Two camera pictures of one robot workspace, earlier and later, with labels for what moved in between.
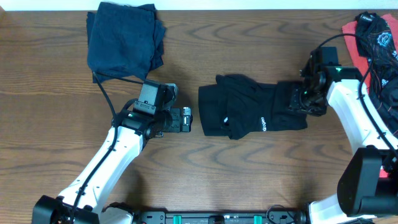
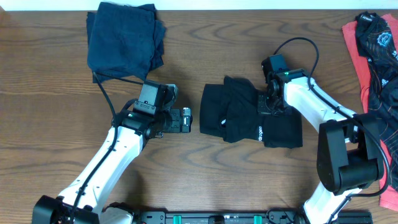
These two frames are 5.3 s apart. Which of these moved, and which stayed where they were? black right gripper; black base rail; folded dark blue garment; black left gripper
Moved: black right gripper
Stayed: folded dark blue garment; black left gripper; black base rail
